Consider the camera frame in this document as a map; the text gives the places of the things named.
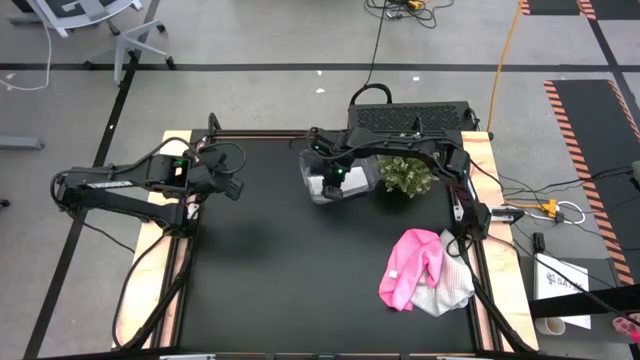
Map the black floor cable bundle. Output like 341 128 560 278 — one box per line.
364 0 455 30

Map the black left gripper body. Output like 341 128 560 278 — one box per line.
189 152 234 195

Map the thick black power cable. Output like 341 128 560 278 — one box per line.
349 0 394 106

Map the looped white cable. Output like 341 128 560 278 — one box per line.
553 199 587 226

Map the yellow power adapter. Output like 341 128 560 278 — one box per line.
509 198 559 219

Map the thin black cable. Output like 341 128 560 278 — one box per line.
499 164 640 201

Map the white grey office chair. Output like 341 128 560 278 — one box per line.
7 0 176 85

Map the grey desk foot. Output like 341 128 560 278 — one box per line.
0 135 46 151

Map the small black hazard-striped mat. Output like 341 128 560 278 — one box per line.
519 0 597 21

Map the large black hazard-striped mat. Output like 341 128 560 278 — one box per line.
543 79 640 286

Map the black aluminium rig frame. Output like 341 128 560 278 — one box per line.
112 112 540 360

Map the pink microfiber towel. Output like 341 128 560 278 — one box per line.
378 228 445 312

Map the thin white floor cable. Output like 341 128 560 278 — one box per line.
0 19 54 93

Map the white black power strip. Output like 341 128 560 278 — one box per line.
488 207 526 225

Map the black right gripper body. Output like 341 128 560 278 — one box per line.
305 127 351 187

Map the pink patterned object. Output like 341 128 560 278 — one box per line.
611 313 640 345

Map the wooden table side board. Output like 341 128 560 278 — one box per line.
112 130 207 350
446 130 540 351

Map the black metal bar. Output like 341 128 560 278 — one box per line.
528 283 640 320

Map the white printed paper sheet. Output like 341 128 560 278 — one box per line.
532 252 593 331

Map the white waffle microfiber towel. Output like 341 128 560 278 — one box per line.
305 167 375 200
410 228 475 317

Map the beige tape roll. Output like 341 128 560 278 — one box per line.
533 315 568 337

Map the clear plastic bin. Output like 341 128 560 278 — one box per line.
298 148 383 206

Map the long yellow cable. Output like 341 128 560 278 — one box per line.
487 0 525 133

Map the artificial potted green plant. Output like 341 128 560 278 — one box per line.
378 155 435 199

